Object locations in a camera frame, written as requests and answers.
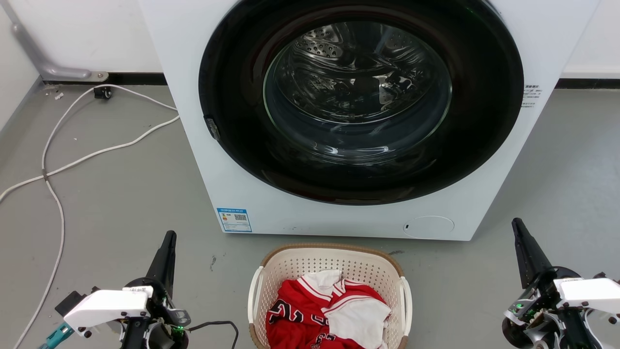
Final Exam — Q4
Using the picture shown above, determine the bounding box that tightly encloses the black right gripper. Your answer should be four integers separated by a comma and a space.
501, 218, 608, 349

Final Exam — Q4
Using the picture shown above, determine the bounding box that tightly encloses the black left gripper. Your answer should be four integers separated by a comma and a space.
121, 231, 191, 349

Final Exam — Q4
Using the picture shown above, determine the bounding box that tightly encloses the cream plastic laundry basket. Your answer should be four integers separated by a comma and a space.
247, 243, 413, 349

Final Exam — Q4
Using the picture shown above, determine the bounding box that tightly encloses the blue energy label sticker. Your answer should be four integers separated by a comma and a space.
217, 208, 253, 233

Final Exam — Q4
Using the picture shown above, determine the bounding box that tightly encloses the round white filter cover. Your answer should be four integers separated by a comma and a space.
403, 216, 455, 239

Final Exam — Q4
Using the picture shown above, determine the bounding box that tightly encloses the red basketball jersey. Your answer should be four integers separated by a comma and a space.
265, 276, 391, 349

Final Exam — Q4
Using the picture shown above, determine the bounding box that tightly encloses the black round washer door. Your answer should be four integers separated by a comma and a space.
199, 0, 525, 206

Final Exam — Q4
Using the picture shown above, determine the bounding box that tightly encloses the small printed text sticker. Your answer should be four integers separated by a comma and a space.
522, 84, 543, 109

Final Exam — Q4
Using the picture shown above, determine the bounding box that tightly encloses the white front-load washing machine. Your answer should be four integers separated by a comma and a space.
138, 0, 601, 241

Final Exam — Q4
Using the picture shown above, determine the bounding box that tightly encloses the white garment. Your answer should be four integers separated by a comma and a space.
296, 270, 392, 349

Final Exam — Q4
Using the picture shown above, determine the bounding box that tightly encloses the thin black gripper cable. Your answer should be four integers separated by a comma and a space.
186, 320, 240, 349

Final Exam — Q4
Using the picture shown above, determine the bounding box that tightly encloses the thin white floor cable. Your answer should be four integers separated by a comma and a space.
14, 84, 178, 349

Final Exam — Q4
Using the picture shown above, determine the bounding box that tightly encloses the thick white floor cable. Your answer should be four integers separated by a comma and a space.
0, 114, 180, 203

